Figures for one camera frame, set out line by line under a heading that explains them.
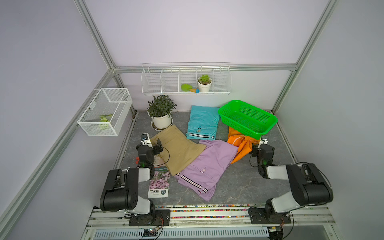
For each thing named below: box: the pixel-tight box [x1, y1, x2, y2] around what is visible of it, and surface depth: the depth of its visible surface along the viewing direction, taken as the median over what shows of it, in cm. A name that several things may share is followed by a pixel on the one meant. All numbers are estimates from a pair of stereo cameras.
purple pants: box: [174, 139, 239, 202], surface depth 89 cm
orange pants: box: [227, 126, 260, 164], surface depth 91 cm
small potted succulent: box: [197, 74, 213, 93], surface depth 93 cm
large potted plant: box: [147, 95, 177, 131], surface depth 101 cm
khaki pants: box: [150, 124, 207, 176], surface depth 98 cm
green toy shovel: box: [180, 84, 200, 94], surface depth 103 cm
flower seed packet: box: [147, 166, 170, 198], surface depth 86 cm
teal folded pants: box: [186, 105, 221, 141], surface depth 113 cm
